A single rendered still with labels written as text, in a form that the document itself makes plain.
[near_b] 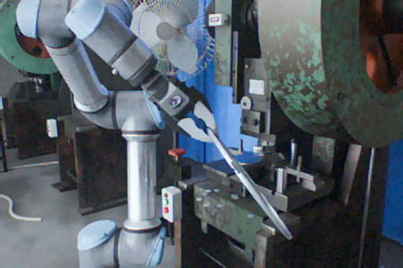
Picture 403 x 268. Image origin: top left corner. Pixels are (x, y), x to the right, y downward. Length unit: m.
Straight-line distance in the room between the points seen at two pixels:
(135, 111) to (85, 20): 0.45
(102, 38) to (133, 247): 0.67
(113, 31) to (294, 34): 0.43
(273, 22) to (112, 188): 2.23
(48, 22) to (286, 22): 0.52
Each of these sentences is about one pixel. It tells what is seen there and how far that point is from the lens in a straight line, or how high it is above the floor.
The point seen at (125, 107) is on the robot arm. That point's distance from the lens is 1.06.
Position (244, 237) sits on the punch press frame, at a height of 0.53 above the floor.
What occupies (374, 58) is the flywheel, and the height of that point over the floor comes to 1.18.
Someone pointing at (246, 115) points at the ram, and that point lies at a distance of 1.40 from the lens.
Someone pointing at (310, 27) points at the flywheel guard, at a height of 1.26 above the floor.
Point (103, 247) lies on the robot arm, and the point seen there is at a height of 0.64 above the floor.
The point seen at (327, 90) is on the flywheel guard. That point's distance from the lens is 0.89.
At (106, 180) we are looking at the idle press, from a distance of 2.87.
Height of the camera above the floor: 1.22
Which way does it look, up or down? 14 degrees down
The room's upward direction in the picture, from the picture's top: straight up
